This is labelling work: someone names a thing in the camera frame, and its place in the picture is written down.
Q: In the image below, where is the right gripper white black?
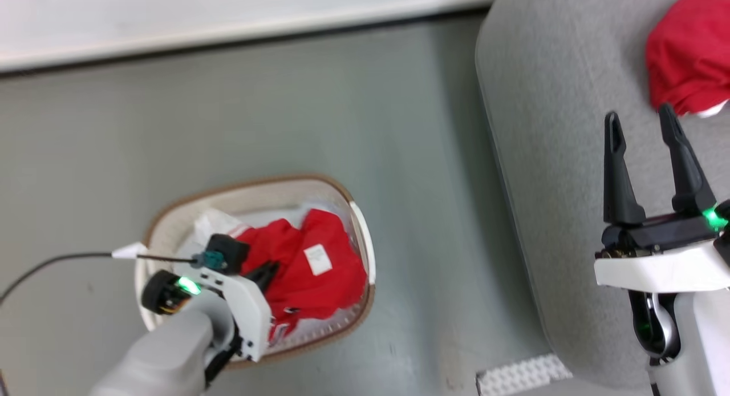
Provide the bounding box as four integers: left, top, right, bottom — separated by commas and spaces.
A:
594, 103, 730, 294

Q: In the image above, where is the white and black baseboard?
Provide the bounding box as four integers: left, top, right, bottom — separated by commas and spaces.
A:
0, 0, 500, 77

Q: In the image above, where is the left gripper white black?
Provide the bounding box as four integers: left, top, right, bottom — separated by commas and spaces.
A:
141, 261, 281, 363

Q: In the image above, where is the white crumpled garment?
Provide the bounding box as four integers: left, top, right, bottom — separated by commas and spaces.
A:
193, 208, 247, 244

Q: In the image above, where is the thin black cable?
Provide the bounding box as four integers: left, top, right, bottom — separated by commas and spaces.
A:
0, 251, 198, 305

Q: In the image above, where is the white laundry basket brown rim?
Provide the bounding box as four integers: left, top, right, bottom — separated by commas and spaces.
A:
135, 174, 378, 370

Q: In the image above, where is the white studded plate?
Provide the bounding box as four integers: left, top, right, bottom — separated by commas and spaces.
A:
476, 353, 573, 396

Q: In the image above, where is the plain red garment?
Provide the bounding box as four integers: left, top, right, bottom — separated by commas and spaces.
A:
645, 0, 730, 119

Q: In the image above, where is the white tape flag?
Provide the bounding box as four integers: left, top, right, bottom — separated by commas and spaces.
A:
112, 243, 148, 260

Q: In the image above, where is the red garment with white stripes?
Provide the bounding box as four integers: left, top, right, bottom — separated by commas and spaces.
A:
228, 208, 369, 343

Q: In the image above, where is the grey fabric sofa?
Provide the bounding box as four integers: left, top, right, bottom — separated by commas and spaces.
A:
474, 0, 730, 394

